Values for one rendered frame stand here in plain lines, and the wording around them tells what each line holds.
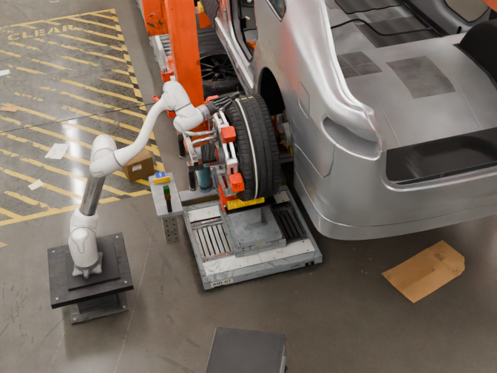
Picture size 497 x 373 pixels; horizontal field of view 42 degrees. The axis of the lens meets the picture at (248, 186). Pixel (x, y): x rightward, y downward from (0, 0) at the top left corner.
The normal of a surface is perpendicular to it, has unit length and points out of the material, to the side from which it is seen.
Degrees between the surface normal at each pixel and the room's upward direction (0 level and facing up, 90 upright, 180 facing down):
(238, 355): 0
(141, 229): 0
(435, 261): 2
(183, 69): 90
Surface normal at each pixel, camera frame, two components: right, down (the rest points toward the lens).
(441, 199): 0.22, 0.78
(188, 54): 0.26, 0.61
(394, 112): 0.06, -0.48
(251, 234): -0.04, -0.77
